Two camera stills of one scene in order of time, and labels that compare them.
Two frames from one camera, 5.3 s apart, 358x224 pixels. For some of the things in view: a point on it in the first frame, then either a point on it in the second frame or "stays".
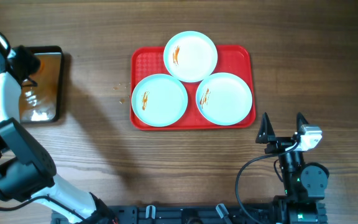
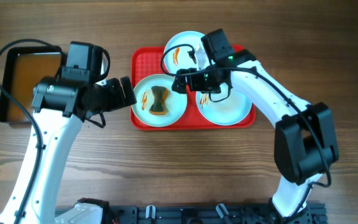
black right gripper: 279,143 -> 181,76
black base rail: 187,214 stays
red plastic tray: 237,60 stays
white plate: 224,99 stays
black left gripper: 30,63 -> 118,99
